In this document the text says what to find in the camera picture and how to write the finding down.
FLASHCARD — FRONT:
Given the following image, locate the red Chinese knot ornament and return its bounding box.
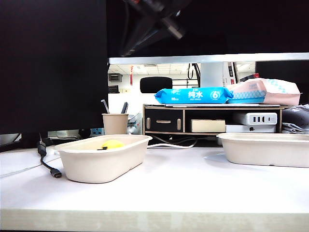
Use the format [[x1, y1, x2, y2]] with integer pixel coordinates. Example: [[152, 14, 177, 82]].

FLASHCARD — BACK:
[[127, 64, 135, 86]]

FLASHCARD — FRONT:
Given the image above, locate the yellow pink-cheeked bird doll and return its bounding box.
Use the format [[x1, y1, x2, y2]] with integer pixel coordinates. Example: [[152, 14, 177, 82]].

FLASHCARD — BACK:
[[96, 139, 126, 151]]

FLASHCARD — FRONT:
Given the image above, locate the pink tissue pack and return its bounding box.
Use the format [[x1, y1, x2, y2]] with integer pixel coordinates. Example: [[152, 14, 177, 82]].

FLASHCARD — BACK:
[[225, 78, 303, 106]]

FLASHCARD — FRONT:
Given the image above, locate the thin white cable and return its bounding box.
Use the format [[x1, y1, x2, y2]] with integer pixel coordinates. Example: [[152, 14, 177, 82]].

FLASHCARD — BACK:
[[0, 158, 60, 178]]

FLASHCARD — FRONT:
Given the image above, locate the brown paper cup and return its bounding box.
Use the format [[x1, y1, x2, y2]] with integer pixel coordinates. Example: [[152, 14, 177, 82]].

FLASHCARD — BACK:
[[101, 113, 130, 135]]

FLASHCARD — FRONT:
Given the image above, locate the large black monitor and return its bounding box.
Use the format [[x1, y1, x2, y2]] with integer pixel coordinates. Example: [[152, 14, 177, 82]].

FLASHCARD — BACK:
[[0, 0, 109, 136]]

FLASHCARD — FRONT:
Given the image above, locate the black monitor silver edge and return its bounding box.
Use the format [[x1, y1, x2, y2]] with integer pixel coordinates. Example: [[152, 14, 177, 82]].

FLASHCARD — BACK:
[[106, 0, 309, 65]]

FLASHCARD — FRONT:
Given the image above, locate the black wooden desk organizer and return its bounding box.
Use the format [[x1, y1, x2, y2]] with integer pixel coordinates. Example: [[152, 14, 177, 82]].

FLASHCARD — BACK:
[[142, 103, 289, 135]]

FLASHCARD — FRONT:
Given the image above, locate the silver monitor stand plate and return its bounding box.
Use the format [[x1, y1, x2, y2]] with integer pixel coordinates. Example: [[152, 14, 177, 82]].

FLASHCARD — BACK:
[[47, 130, 80, 139]]

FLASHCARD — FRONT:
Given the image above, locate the black chair headrest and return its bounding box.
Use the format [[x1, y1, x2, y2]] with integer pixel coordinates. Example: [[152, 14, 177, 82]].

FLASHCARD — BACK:
[[140, 76, 173, 94]]

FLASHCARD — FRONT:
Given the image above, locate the beige cardboard box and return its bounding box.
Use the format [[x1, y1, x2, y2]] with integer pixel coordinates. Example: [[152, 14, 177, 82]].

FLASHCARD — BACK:
[[190, 119, 226, 133]]

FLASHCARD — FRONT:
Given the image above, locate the silver-headed tool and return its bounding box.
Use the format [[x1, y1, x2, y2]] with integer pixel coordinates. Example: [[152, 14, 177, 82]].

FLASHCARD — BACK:
[[100, 99, 111, 114]]

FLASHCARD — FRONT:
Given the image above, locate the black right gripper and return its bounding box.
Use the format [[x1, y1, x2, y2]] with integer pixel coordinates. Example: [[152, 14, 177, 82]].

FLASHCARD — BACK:
[[120, 0, 191, 57]]

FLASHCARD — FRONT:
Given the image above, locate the flat white device box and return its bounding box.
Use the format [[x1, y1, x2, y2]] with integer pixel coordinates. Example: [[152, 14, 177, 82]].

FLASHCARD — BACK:
[[225, 124, 277, 133]]

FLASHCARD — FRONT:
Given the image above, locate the white multi-port charger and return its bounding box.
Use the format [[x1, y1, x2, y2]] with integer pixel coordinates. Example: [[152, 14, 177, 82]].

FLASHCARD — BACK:
[[233, 112, 278, 126]]

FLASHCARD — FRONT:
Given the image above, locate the grey folded cloth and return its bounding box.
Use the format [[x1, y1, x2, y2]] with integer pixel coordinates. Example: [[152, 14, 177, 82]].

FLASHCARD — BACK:
[[281, 104, 309, 135]]

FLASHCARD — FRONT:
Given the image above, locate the beige pulp paper box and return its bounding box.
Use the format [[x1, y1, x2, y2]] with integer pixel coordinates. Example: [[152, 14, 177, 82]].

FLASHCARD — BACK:
[[216, 132, 309, 168], [54, 134, 153, 184]]

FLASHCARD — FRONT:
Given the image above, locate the black USB-C cable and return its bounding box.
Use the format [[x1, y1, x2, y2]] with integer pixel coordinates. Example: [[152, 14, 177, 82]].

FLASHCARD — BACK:
[[36, 131, 63, 179]]

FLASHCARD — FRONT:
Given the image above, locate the blue wet wipes pack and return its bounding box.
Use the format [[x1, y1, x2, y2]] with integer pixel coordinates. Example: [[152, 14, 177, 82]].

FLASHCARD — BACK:
[[154, 87, 234, 105]]

